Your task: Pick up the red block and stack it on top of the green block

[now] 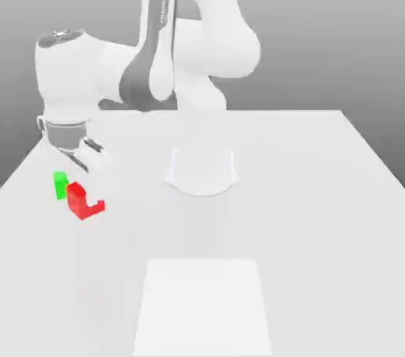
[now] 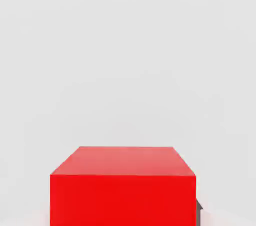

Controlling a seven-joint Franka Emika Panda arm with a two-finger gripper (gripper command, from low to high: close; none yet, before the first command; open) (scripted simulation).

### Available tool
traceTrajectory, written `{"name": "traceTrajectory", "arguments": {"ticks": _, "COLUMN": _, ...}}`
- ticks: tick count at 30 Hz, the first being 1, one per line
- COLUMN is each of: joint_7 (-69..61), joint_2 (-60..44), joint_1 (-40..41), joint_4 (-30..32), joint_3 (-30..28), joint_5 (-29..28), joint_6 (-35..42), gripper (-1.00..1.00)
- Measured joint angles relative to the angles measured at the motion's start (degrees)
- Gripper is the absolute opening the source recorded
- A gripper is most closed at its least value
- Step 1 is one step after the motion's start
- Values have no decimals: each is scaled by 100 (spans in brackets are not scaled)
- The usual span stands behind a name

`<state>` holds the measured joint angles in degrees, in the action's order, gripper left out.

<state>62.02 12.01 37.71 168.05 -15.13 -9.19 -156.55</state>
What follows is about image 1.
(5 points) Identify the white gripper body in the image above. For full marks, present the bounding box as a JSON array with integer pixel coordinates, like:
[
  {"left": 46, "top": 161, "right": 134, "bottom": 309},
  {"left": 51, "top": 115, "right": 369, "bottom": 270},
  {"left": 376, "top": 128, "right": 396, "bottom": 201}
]
[{"left": 51, "top": 145, "right": 117, "bottom": 203}]

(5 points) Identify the small red cube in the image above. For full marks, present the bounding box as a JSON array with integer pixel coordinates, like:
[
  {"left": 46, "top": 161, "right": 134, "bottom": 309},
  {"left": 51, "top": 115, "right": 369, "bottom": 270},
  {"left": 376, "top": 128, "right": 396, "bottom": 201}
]
[{"left": 66, "top": 181, "right": 106, "bottom": 221}]

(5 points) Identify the small green cube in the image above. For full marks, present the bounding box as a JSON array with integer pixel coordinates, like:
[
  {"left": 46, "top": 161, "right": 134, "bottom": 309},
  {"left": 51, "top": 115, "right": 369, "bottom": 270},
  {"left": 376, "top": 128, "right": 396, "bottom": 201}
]
[{"left": 52, "top": 170, "right": 70, "bottom": 201}]

